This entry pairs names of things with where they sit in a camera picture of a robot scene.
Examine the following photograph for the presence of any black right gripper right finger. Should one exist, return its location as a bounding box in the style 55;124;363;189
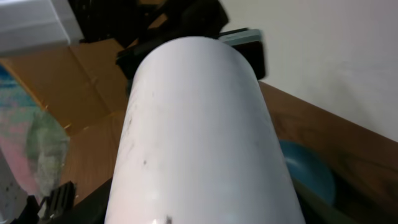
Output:
292;179;356;224

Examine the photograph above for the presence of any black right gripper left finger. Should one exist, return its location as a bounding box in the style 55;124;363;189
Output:
11;181;111;224

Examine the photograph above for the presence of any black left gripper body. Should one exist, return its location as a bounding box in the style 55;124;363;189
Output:
116;0;229;80

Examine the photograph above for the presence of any colourful snack wrapper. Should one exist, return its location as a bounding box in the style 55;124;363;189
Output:
1;68;70;222

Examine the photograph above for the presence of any pink plastic cup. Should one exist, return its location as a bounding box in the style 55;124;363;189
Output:
105;37;305;223

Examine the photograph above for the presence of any clear plastic waste bin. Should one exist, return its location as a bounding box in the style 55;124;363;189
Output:
1;0;83;57

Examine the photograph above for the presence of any dark blue bowl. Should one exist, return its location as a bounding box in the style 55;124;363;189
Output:
279;140;336;205

